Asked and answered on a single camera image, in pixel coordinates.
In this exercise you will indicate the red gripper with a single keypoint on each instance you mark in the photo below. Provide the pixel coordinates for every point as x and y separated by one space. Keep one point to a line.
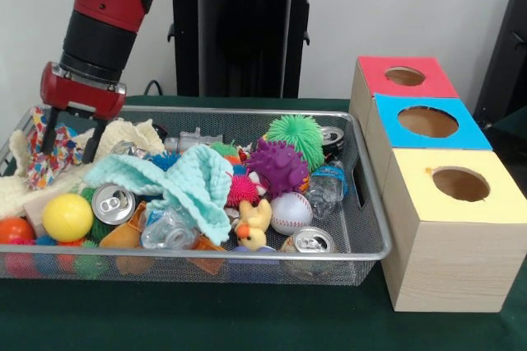
82 93

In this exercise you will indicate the large colourful patterned cloth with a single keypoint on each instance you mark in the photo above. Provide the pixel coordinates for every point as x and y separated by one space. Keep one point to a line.
41 169

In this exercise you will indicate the silver mesh bin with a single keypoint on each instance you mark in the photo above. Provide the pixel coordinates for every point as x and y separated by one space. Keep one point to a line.
164 270

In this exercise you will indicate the wooden three-hole box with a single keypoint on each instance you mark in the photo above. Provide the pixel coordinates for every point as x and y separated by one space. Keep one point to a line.
453 264

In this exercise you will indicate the cream knitted cloth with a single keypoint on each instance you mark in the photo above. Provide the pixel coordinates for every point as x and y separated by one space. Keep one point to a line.
127 132

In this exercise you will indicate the silver drink can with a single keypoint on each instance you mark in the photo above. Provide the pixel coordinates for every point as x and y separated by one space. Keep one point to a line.
113 204
309 240

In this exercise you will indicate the yellow ball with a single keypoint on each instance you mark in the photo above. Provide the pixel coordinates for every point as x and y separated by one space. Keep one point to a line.
68 217

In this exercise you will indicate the mint knitted cloth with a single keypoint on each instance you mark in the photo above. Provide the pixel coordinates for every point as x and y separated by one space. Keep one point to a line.
193 178

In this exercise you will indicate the yellow plush duck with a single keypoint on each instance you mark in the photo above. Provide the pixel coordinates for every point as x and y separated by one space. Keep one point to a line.
252 235

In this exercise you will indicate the purple spiky toy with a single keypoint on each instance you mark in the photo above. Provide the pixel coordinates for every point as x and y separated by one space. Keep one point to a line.
280 165

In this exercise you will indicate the green spiky ball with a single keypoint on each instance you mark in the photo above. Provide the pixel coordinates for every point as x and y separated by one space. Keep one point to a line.
294 132

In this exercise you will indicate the dark green table cloth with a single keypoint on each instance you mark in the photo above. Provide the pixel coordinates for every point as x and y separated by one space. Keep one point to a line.
206 318

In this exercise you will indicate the white baseball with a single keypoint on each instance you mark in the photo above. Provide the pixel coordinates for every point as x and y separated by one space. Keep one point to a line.
291 214

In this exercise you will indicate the black panel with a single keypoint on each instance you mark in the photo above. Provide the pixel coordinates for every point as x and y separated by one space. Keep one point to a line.
510 58

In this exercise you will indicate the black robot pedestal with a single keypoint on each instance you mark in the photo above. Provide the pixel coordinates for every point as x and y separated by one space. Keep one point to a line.
243 38

